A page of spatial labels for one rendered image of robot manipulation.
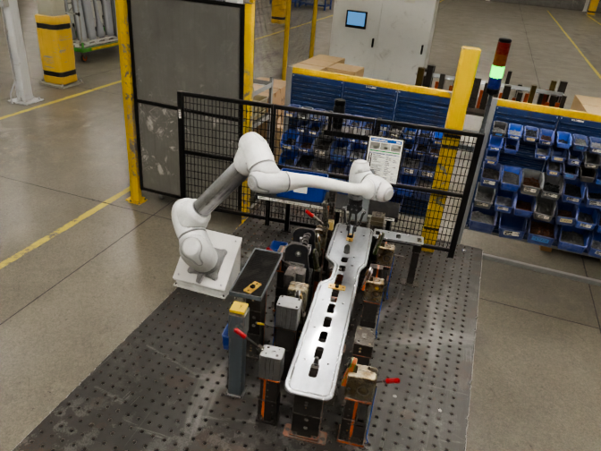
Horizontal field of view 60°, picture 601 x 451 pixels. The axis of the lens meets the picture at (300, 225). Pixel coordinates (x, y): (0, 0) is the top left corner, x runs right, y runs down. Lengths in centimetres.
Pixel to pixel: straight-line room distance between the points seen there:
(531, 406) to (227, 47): 344
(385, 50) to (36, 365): 710
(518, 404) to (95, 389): 252
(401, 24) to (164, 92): 497
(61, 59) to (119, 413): 794
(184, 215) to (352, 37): 676
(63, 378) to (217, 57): 269
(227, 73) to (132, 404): 298
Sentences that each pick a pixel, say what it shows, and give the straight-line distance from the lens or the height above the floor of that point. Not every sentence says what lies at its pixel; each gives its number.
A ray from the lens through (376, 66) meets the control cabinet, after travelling 914.
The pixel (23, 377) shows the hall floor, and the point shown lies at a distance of 370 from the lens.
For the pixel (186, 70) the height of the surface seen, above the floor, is 140.
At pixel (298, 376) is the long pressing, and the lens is 206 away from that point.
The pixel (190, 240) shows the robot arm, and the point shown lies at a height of 107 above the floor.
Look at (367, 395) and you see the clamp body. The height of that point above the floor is 98.
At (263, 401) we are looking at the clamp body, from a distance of 221.
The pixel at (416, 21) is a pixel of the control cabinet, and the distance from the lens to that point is 894.
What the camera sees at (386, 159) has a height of 131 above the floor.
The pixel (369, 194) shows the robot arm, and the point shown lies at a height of 138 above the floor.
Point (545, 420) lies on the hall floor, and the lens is 373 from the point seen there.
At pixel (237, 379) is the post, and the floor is 80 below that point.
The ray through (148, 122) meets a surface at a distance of 515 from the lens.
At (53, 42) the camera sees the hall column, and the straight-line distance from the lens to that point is 973.
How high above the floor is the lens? 244
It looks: 28 degrees down
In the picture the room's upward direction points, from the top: 5 degrees clockwise
